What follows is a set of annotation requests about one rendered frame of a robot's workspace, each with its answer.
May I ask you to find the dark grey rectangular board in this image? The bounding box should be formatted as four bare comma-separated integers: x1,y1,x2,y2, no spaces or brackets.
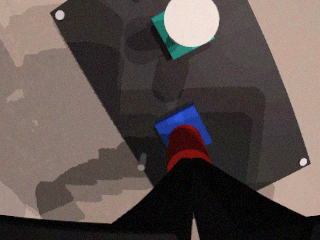
51,0,311,191

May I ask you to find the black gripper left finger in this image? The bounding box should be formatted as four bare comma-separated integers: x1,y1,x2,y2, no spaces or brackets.
0,157,195,240

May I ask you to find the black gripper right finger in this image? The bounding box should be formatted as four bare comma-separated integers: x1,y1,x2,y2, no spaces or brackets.
191,157,320,240

